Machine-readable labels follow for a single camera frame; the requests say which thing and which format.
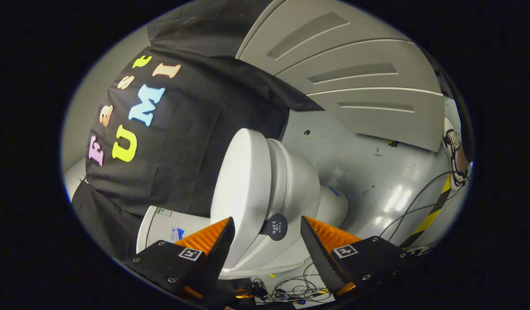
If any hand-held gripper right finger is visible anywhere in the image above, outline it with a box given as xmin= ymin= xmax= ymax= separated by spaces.
xmin=300 ymin=216 xmax=418 ymax=298

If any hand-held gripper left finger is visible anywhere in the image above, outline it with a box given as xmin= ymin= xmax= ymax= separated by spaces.
xmin=123 ymin=217 xmax=235 ymax=307

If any white toilet lid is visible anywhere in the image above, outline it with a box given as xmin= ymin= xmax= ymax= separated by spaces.
xmin=210 ymin=128 xmax=288 ymax=270

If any white ceramic toilet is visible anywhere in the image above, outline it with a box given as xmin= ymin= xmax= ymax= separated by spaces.
xmin=136 ymin=138 xmax=349 ymax=279

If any yellow black floor tape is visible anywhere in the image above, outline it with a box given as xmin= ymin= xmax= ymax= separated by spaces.
xmin=398 ymin=174 xmax=453 ymax=249

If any black backdrop cloth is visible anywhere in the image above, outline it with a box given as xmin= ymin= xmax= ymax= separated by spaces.
xmin=71 ymin=0 xmax=324 ymax=263

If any person's white shoe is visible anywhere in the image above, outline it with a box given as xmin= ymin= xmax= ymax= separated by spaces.
xmin=442 ymin=116 xmax=470 ymax=192

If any grey drawer cabinet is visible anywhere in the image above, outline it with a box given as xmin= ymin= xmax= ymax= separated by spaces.
xmin=236 ymin=0 xmax=445 ymax=152

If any black cable bundle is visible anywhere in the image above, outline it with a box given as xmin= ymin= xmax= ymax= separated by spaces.
xmin=237 ymin=263 xmax=334 ymax=305

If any black floor cable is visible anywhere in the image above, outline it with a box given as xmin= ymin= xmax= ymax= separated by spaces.
xmin=379 ymin=170 xmax=468 ymax=242

